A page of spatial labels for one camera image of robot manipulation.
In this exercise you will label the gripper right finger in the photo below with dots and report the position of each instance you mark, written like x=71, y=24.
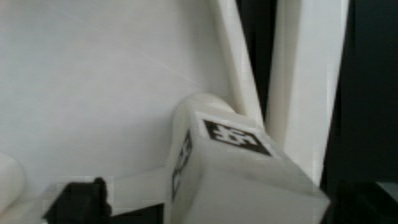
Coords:
x=369, y=203

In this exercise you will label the white square table top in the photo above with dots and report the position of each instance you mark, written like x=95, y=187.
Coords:
x=104, y=60

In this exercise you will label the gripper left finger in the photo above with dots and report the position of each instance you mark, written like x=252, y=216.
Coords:
x=81, y=206

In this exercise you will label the white U-shaped obstacle fence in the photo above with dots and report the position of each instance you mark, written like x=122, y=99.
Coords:
x=305, y=75

